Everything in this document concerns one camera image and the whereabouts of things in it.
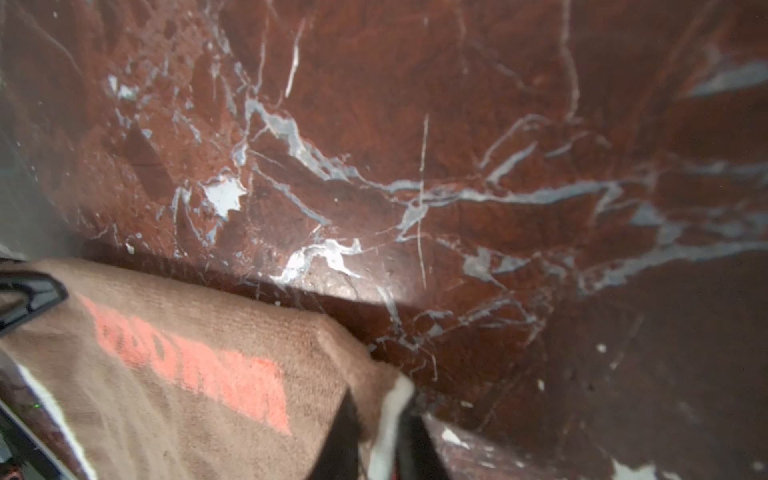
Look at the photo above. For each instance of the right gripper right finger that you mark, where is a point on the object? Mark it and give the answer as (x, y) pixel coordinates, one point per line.
(416, 456)

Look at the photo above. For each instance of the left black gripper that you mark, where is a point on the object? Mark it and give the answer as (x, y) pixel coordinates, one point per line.
(39, 293)

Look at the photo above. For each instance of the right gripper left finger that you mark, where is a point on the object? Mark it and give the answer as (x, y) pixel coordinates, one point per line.
(339, 457)

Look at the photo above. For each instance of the red orange towel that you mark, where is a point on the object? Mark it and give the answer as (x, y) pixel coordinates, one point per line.
(151, 378)

